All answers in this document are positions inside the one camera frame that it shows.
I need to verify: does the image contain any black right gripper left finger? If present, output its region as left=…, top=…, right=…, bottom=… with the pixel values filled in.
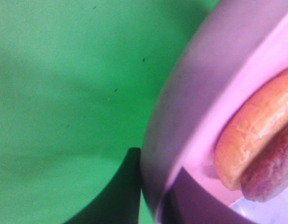
left=66, top=147, right=141, bottom=224

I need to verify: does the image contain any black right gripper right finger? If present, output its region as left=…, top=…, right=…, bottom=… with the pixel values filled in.
left=157, top=168, right=251, bottom=224

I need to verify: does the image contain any toy burger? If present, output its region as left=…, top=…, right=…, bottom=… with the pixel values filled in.
left=214, top=69, right=288, bottom=202

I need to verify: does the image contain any pink plate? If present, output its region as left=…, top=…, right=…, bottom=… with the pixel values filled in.
left=140, top=0, right=288, bottom=224

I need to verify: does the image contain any green table mat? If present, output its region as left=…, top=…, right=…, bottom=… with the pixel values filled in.
left=0, top=0, right=217, bottom=224

